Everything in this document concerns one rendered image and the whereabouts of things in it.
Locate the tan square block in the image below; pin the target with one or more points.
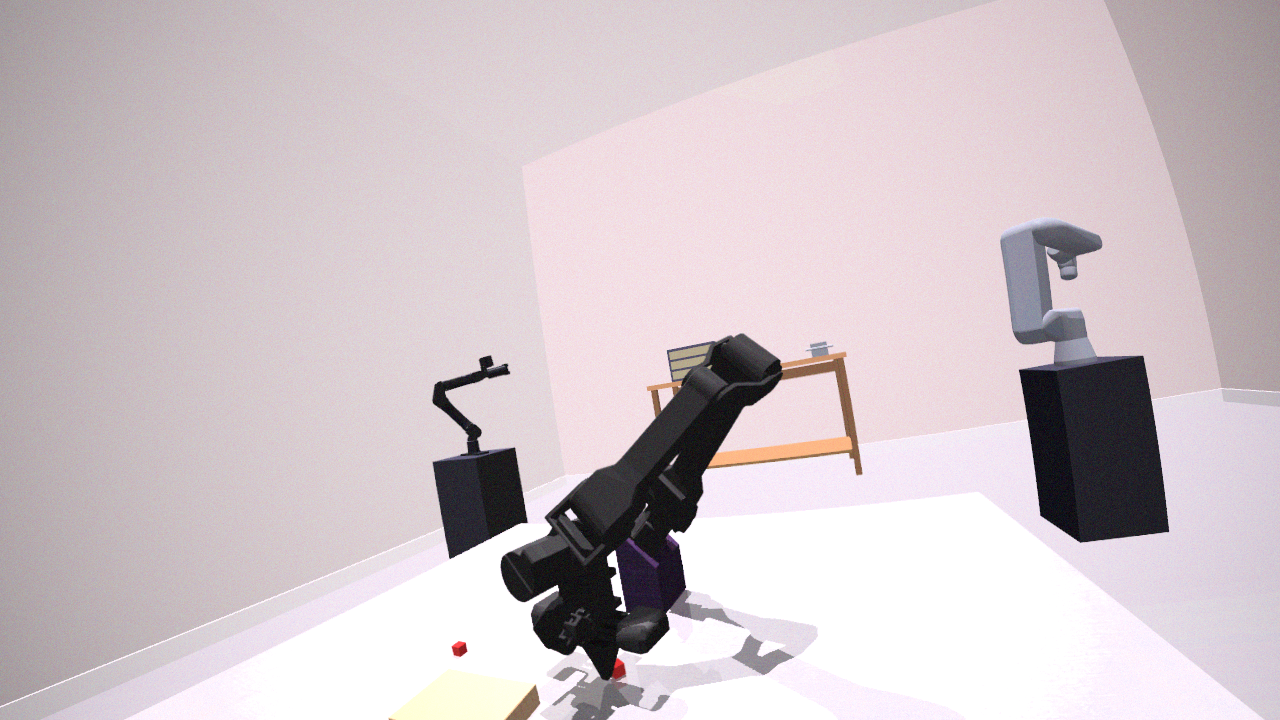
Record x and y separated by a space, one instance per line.
459 695

